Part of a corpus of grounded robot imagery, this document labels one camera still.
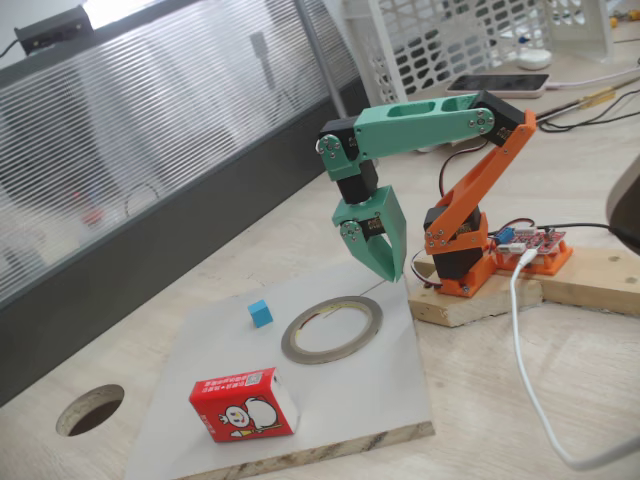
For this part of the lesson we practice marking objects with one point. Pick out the small blue cube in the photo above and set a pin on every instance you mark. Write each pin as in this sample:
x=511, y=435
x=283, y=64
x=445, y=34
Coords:
x=261, y=315

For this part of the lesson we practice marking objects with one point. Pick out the white chipboard panel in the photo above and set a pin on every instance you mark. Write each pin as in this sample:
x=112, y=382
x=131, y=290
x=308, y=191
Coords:
x=225, y=350

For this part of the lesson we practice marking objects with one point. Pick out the red controller circuit board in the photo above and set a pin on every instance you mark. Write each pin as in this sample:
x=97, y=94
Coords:
x=540, y=240

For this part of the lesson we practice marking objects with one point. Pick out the frosted glass desk partition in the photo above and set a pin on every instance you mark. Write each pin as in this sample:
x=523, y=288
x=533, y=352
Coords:
x=150, y=125

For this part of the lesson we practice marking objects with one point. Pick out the tan cardboard sheet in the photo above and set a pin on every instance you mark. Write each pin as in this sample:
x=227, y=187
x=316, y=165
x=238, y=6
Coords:
x=565, y=100

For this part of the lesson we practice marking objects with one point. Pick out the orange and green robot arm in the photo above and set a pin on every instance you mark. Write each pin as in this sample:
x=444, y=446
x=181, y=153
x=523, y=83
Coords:
x=415, y=125

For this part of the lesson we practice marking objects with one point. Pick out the black electronic box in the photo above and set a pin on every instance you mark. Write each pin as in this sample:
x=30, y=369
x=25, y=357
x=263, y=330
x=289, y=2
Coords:
x=55, y=27

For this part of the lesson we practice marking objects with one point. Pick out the smartphone with pink case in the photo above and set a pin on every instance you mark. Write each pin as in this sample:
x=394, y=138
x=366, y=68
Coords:
x=495, y=85

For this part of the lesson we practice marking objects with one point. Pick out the white earbuds case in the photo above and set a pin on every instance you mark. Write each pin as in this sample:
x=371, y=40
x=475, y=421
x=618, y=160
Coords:
x=534, y=60

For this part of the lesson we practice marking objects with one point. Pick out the wooden base block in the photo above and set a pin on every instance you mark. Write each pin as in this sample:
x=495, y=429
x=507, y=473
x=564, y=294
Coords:
x=475, y=310

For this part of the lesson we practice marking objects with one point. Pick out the white perforated plastic basket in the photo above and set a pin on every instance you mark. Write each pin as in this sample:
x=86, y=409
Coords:
x=357, y=12

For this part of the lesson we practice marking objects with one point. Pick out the orange circuit board mount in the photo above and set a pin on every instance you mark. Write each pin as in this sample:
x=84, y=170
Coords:
x=557, y=262

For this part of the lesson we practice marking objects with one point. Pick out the white perforated plastic rack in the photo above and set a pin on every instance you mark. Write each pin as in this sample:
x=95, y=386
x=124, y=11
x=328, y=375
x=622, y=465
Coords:
x=605, y=40

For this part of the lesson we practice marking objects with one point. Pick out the grey rounded object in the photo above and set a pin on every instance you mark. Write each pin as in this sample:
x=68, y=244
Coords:
x=627, y=200

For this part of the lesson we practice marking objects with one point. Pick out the long wooden plank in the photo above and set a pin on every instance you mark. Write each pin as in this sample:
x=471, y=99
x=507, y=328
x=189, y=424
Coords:
x=600, y=280

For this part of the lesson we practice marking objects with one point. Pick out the red cartoon printed box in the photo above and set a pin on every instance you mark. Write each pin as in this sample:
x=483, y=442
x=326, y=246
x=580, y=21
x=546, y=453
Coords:
x=235, y=410

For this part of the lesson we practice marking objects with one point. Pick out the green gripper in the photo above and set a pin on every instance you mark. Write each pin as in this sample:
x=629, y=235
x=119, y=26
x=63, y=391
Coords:
x=384, y=212

